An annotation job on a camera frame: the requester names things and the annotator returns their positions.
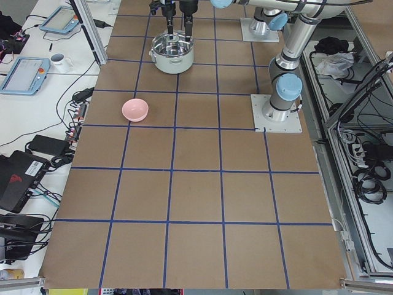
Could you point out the mint green electric pot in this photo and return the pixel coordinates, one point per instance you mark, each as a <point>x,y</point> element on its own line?
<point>172,65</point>

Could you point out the small black power brick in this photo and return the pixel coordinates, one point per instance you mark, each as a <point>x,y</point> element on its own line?
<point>101,24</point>

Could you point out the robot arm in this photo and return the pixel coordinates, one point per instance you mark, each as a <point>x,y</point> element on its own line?
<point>276,19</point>
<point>286,84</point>

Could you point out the pink bowl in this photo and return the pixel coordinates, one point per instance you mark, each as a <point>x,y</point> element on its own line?
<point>135,110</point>

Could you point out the aluminium frame post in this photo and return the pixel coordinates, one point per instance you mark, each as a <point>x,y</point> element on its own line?
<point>85,18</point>

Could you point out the blue teach pendant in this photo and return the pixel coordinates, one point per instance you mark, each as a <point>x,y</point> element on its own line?
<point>26,76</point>
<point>62,21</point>

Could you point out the near blue teach pendant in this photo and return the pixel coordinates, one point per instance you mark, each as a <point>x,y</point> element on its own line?
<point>26,76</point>

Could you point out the far blue teach pendant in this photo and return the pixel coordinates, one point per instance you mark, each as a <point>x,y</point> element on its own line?
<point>62,21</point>

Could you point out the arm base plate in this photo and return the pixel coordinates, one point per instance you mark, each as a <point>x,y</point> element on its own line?
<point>256,31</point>
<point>267,119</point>

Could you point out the black cloth pile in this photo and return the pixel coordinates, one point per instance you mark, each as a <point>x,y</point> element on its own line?
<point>331,45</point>

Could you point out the white mug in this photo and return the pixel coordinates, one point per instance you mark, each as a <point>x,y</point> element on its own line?
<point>62,64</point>

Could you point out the white crumpled cloth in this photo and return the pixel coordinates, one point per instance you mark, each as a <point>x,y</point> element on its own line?
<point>335,65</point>

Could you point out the glass pot lid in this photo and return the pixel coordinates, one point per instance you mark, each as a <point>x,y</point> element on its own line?
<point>162,45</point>

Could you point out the black power adapter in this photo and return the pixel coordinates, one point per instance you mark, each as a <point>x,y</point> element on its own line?
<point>48,145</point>

